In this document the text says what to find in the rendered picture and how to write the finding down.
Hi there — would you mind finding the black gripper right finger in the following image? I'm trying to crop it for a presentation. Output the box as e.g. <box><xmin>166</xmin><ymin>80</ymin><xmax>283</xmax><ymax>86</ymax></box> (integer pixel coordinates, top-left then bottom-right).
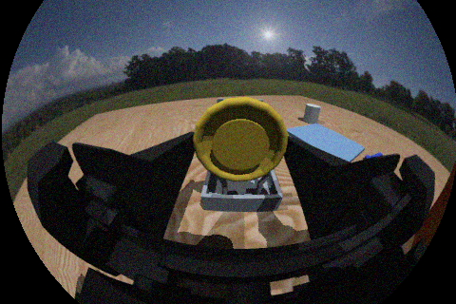
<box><xmin>284</xmin><ymin>136</ymin><xmax>400</xmax><ymax>240</ymax></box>

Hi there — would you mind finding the light blue square mat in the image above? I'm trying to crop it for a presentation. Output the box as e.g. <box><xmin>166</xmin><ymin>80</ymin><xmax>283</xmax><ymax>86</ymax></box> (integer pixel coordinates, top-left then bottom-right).
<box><xmin>286</xmin><ymin>123</ymin><xmax>365</xmax><ymax>162</ymax></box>

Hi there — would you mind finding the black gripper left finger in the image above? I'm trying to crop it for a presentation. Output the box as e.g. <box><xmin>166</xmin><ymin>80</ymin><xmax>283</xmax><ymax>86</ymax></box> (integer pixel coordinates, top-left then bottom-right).
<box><xmin>72</xmin><ymin>132</ymin><xmax>195</xmax><ymax>238</ymax></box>

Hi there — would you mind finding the yellow plate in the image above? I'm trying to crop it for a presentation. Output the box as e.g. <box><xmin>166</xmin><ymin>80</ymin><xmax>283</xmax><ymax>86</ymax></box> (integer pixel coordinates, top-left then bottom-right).
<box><xmin>193</xmin><ymin>96</ymin><xmax>288</xmax><ymax>181</ymax></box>

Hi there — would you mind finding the dark grey dish rack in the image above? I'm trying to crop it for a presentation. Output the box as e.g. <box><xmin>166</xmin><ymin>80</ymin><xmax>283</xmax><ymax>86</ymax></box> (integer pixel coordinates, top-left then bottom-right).
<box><xmin>201</xmin><ymin>170</ymin><xmax>282</xmax><ymax>213</ymax></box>

